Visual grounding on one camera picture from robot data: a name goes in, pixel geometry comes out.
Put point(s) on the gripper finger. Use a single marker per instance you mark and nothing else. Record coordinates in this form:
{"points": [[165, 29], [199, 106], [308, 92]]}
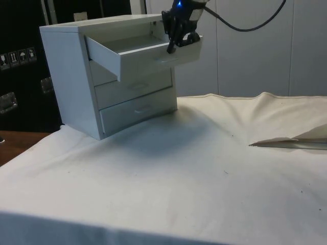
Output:
{"points": [[190, 35], [173, 40]]}

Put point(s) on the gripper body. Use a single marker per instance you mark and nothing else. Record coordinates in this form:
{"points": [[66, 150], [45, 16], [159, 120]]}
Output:
{"points": [[181, 11]]}

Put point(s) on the white drawer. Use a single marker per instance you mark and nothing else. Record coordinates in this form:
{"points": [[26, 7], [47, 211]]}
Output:
{"points": [[143, 60]]}

